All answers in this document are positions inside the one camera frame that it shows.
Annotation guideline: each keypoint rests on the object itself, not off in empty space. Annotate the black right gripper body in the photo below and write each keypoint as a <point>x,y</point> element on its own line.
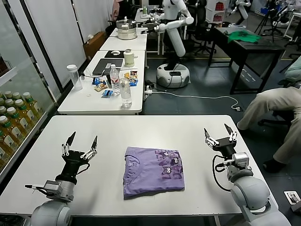
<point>227,147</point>

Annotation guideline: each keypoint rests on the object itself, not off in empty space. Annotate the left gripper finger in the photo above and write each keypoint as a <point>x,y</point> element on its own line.
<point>68,144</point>
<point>92,149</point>

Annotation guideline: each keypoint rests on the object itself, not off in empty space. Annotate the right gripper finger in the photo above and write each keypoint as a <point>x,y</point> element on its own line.
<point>210,140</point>
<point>232,135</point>

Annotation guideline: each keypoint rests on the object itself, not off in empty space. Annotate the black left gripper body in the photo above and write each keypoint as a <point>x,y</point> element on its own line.
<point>74,163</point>

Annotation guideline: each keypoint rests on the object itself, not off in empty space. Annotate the purple t-shirt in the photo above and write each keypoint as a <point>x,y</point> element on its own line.
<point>145,174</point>

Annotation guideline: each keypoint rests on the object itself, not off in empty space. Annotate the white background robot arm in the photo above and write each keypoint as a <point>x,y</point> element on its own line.
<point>242,10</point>

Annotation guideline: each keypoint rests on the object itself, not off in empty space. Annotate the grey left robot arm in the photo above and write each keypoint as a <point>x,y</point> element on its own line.
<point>50,212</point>

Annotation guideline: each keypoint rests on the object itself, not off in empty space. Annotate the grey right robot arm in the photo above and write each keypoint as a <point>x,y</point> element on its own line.
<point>251,195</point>

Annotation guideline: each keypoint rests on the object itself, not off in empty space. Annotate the white side table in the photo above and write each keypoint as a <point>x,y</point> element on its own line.
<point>77,103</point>

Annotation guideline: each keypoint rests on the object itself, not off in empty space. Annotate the black office chair under person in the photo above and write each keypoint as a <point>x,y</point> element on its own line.
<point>275,121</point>

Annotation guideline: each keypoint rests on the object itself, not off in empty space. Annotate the seated person beige trousers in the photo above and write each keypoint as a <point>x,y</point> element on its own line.
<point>265,103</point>

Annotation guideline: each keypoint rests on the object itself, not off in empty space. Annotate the yellow tea bottle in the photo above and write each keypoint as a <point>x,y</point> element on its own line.
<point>9,102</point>
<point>17,121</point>
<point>17,95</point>
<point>9,94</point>
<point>5,143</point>
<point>10,131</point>
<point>24,113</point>
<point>33,107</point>
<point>2,109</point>

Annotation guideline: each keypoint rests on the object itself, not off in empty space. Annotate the blue snack packet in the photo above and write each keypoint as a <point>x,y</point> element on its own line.
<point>133,82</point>
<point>97,81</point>
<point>107,93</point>

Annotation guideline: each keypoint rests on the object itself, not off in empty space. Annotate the tan snack packet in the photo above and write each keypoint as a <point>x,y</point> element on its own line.
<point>100,87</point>

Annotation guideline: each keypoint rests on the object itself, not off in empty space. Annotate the tall clear water bottle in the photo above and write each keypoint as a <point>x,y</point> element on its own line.
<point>126,94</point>

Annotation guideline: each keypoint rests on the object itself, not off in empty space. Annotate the clear tumbler white lid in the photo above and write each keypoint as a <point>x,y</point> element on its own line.
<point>75,77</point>

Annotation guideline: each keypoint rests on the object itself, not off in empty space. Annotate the red label water bottle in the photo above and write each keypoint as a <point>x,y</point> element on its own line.
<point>115,81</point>

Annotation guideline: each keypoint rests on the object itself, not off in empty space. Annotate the white power strip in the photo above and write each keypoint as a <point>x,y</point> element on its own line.
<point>148,90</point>

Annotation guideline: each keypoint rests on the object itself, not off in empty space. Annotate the grey closed laptop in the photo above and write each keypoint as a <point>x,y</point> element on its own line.
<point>108,70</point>

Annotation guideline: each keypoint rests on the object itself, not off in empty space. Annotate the orange snack packet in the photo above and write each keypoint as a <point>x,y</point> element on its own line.
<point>127,75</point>

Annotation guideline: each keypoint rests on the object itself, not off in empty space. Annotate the metal floor outlet box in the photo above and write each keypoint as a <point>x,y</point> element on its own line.
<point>292,196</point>

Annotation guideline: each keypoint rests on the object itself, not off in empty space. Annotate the small white remote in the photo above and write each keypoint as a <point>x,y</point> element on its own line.
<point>108,65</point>

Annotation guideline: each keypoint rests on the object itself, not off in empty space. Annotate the dark snack packet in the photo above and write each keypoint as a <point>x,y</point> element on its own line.
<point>134,73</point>

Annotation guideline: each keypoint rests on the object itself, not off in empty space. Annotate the black table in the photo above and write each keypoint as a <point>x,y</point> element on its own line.
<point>258,46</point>

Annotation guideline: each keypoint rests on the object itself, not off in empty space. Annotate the black mouse pad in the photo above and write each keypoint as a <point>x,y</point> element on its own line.
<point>108,55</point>

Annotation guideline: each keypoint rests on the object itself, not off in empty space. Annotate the cream thermos jug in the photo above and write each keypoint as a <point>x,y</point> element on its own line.
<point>128,58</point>

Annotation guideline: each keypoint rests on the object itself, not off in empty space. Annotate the green cloth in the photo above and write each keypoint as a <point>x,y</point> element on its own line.
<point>243,36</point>

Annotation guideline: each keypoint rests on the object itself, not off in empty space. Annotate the white computer mouse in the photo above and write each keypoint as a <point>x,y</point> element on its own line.
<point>115,52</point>

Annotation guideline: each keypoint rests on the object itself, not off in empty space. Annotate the brown cardboard box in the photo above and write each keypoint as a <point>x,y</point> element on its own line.
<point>94,46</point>

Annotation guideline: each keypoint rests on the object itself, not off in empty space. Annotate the empty black office chair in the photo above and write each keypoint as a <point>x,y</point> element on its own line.
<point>204,35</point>

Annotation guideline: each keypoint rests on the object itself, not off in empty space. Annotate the white humanoid robot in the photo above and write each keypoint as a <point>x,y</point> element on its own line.
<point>175,40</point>

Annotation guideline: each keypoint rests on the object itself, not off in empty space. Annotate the white table with cooker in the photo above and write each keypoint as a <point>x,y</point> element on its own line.
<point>124,43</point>

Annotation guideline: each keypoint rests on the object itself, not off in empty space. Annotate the black tripod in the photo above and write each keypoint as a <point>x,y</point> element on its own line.
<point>265,21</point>

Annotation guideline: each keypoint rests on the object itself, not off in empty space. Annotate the white shelf red items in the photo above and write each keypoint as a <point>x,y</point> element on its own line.
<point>218,11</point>

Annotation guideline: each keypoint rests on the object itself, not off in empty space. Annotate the person in pink top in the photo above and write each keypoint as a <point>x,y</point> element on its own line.
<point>115,9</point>

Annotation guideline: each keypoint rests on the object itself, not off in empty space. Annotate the small green bottle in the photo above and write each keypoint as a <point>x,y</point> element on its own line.
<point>145,10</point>

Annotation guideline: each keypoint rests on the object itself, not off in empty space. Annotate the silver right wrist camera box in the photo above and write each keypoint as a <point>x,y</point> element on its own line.
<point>241,160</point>

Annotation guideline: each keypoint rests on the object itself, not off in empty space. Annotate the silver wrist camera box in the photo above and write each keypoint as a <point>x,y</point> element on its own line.
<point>241,160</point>
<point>53,186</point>

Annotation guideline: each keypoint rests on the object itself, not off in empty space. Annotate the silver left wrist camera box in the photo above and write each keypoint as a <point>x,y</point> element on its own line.
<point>53,186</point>

